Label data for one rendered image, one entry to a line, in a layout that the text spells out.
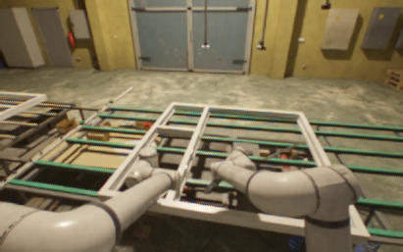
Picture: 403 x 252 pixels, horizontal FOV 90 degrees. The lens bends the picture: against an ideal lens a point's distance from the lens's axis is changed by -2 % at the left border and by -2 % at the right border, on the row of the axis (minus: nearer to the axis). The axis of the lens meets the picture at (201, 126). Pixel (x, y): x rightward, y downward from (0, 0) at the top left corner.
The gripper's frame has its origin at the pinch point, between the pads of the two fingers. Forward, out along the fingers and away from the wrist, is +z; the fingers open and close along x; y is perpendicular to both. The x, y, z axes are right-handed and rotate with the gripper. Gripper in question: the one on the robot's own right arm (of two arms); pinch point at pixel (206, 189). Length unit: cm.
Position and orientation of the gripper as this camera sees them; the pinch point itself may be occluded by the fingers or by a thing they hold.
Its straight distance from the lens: 133.9
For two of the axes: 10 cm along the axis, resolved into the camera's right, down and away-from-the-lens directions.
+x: -1.6, -0.5, -9.9
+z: -6.7, 7.4, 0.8
